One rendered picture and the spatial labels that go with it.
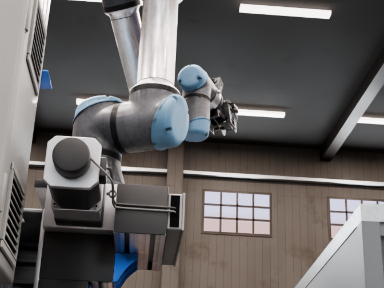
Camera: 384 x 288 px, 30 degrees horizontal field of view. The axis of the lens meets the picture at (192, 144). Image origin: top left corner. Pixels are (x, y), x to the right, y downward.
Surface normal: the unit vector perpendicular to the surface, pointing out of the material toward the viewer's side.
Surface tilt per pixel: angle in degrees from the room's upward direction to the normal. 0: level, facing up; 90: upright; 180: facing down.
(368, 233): 90
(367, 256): 90
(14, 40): 90
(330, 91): 180
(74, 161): 90
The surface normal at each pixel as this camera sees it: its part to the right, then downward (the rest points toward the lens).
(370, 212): 0.04, -0.39
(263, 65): -0.04, 0.92
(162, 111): -0.32, -0.38
